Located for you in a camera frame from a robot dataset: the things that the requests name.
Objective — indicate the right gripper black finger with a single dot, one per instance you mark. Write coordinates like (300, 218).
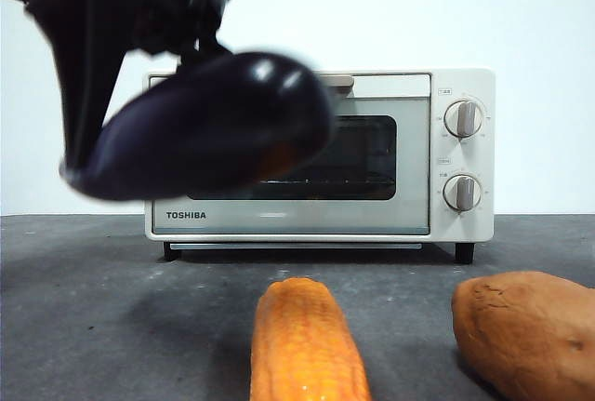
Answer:
(204, 49)
(83, 70)

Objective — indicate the purple eggplant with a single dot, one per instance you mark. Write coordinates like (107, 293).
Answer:
(209, 131)

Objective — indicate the beige round oven knob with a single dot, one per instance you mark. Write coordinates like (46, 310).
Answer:
(462, 193)
(463, 119)

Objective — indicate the cream Toshiba toaster oven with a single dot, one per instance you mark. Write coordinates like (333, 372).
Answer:
(483, 159)

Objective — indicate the orange corn cob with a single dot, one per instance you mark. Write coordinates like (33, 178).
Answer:
(302, 340)

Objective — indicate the brown sweet potato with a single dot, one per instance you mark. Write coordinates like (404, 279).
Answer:
(525, 336)

